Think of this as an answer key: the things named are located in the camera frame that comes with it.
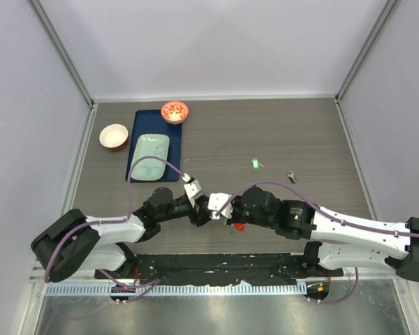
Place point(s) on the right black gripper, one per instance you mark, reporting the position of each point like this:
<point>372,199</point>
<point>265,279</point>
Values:
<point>236,199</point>

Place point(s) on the blue tray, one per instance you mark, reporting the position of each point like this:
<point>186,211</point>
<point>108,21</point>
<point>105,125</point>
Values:
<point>151,121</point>

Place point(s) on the white and red bowl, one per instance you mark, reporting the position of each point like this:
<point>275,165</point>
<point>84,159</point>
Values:
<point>113,137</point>

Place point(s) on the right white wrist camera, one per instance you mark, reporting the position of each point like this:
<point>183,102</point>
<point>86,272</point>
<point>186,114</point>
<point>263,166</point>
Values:
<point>220,206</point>

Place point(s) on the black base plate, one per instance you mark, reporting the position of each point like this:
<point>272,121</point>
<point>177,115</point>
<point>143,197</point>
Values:
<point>258,269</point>

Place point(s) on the black-head key far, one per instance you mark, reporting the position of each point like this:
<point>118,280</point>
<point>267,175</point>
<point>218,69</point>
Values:
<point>291,177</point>

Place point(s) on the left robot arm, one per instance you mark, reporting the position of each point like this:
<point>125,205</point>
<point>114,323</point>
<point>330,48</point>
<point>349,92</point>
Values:
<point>75,242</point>

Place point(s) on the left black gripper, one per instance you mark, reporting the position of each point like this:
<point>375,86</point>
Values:
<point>203,213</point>

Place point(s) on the green key tag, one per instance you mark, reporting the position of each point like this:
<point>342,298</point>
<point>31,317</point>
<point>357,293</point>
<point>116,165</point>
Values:
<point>256,164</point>

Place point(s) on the light green rectangular plate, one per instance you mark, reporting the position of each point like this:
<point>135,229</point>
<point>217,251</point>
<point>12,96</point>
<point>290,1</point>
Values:
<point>150,169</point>

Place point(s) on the slotted cable duct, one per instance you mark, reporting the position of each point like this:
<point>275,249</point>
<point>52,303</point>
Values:
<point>108,289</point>

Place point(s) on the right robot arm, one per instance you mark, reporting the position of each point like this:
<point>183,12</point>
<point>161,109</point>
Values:
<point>374,243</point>

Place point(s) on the red patterned bowl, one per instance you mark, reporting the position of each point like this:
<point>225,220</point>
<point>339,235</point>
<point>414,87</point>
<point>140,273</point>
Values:
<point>174,112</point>

